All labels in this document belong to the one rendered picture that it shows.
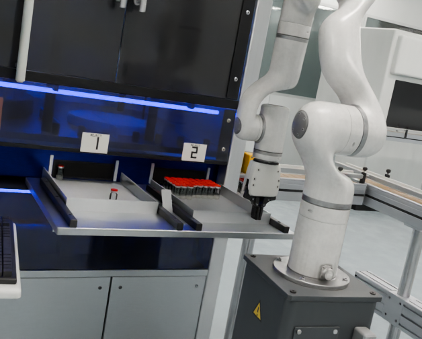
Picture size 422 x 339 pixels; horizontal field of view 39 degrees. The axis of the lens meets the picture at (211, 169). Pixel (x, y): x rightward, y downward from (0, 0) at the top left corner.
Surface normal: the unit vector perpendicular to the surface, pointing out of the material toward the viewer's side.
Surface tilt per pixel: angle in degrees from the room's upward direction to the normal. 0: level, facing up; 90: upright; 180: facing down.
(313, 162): 125
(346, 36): 69
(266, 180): 90
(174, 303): 90
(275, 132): 88
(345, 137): 102
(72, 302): 90
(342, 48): 74
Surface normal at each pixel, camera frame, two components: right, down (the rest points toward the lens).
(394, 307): -0.88, -0.07
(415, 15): 0.44, 0.24
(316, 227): -0.42, 0.10
